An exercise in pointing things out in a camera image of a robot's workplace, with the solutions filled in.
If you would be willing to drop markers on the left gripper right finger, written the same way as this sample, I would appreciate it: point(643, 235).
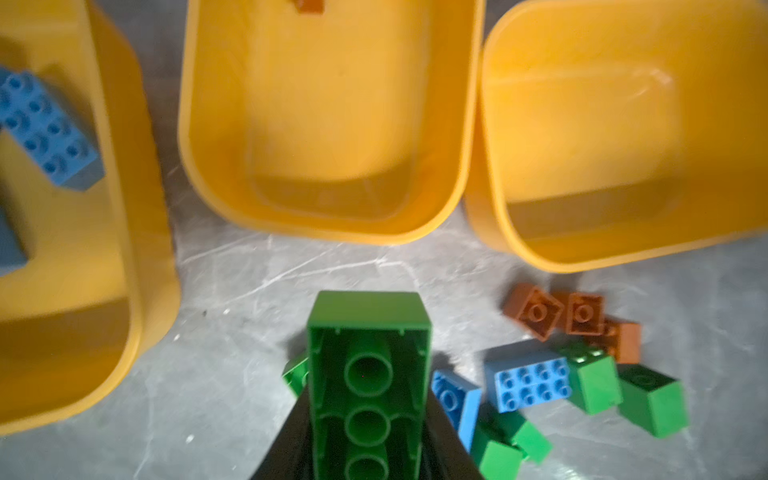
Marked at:
point(443, 454)

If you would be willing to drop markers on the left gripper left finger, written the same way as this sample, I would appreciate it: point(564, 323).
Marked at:
point(290, 455)

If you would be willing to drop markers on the green long lego brick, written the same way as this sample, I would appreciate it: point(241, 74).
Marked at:
point(369, 357)

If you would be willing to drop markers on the blue long lego brick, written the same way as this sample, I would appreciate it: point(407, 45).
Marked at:
point(12, 255)

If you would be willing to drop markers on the brown lego small brick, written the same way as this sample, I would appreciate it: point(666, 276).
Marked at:
point(310, 6)

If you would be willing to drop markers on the green lego small brick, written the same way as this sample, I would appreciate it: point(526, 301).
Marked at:
point(504, 441)

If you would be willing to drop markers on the blue flat lego brick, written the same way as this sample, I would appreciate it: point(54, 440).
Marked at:
point(527, 380)

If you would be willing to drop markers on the brown lego brick cluster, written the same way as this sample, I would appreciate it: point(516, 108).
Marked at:
point(579, 314)

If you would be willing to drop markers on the left yellow plastic bin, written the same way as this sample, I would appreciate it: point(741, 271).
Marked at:
point(100, 285)

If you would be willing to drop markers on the yellow plastic bin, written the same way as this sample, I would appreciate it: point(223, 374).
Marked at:
point(100, 285)
point(352, 122)
point(611, 132)

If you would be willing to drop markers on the middle yellow plastic bin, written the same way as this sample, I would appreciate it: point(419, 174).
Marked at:
point(352, 122)

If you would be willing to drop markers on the right yellow plastic bin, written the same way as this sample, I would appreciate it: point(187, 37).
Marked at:
point(611, 132)

